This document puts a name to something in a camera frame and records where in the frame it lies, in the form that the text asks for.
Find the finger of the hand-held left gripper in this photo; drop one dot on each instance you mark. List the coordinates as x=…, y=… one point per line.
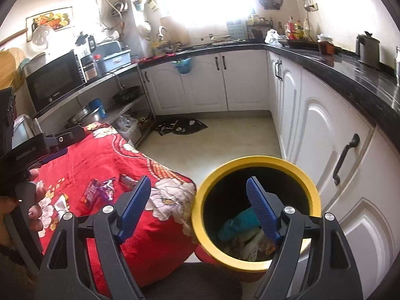
x=73, y=132
x=54, y=156

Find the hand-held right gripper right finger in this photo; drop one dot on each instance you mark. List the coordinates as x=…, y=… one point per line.
x=262, y=209

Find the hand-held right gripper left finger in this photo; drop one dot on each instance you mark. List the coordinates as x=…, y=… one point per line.
x=134, y=206

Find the blue snack packet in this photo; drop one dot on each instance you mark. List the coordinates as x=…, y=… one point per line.
x=239, y=223

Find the yellow trash bin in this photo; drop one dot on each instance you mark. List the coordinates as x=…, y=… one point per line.
x=206, y=193

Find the person's left hand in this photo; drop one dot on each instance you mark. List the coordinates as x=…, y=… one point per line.
x=37, y=200

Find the steel basin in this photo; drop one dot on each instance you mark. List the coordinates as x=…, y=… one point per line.
x=80, y=115

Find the purple foil wrapper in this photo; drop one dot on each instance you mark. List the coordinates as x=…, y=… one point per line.
x=128, y=182

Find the steel pot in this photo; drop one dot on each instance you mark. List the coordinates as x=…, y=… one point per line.
x=22, y=128

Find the blue can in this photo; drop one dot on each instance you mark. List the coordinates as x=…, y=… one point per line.
x=97, y=108

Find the red floral blanket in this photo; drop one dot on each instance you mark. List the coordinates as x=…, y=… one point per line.
x=100, y=162

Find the purple snack packet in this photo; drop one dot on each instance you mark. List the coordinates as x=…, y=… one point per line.
x=92, y=191

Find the small silver wrapper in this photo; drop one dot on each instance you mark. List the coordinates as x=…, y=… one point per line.
x=61, y=204

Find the clear plastic storage box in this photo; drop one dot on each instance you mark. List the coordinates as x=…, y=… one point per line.
x=126, y=127

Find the black microwave oven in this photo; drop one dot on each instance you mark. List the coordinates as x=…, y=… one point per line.
x=54, y=81

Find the metal shelf rack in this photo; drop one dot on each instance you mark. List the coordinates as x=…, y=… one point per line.
x=125, y=112

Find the black frying pan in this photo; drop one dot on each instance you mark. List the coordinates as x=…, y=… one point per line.
x=126, y=95

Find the blue dish rack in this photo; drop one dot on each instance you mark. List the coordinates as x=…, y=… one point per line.
x=112, y=57

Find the black electric kettle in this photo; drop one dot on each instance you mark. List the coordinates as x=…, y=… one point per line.
x=90, y=43

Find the round wooden board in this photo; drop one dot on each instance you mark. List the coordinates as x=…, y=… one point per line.
x=9, y=67

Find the dark floor mat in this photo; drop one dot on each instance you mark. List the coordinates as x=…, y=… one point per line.
x=184, y=126

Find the white desk fan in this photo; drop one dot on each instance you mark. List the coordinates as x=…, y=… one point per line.
x=42, y=37

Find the red cloth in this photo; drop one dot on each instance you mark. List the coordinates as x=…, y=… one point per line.
x=150, y=60

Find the white kitchen cabinet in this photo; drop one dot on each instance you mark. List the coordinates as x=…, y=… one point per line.
x=247, y=81

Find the blue hanging basket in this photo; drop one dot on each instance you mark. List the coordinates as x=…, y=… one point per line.
x=184, y=66

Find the chrome faucet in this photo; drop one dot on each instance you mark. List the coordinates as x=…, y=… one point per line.
x=162, y=32

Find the hanging steel bowl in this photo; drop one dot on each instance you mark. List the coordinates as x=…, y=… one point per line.
x=120, y=7

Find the wooden cutting board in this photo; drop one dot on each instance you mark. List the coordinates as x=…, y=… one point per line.
x=175, y=31

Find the black gas stove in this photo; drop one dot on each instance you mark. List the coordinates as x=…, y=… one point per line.
x=297, y=43

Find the white plastic bag on counter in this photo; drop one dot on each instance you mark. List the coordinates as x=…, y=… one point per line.
x=275, y=37

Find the red jar with white lid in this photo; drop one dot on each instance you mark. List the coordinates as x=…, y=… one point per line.
x=325, y=46

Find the yellow oil bottle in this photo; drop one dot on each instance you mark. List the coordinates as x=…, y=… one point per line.
x=298, y=32

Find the green storage organiser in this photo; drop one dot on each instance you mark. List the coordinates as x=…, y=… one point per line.
x=237, y=28

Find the red sauce bottle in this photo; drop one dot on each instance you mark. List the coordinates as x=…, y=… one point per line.
x=290, y=28

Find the white bottle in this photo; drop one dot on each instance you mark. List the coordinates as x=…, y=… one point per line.
x=306, y=26

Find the grey kettle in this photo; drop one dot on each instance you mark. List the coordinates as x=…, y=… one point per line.
x=368, y=51

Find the steel jug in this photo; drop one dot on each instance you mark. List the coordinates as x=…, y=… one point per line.
x=397, y=61

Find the fruit wall poster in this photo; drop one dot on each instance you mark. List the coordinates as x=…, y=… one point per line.
x=50, y=19

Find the green wall holder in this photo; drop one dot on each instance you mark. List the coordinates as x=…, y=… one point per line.
x=145, y=3

